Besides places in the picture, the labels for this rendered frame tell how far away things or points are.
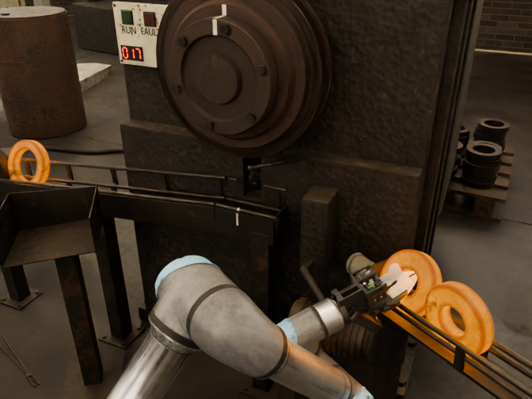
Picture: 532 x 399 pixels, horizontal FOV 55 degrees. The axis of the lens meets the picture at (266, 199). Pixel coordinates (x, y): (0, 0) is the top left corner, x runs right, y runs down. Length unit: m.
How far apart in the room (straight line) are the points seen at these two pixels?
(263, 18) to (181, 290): 0.66
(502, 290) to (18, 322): 2.08
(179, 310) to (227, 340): 0.11
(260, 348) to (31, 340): 1.55
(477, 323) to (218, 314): 0.52
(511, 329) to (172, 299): 1.70
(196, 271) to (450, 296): 0.52
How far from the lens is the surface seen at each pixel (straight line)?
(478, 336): 1.11
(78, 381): 2.05
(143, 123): 1.72
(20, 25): 4.05
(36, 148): 2.03
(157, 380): 0.96
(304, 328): 1.13
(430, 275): 1.21
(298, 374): 0.95
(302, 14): 1.23
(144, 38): 1.63
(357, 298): 1.15
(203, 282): 0.88
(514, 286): 2.60
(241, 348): 0.83
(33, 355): 2.22
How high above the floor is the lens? 1.45
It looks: 28 degrees down
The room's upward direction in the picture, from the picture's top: straight up
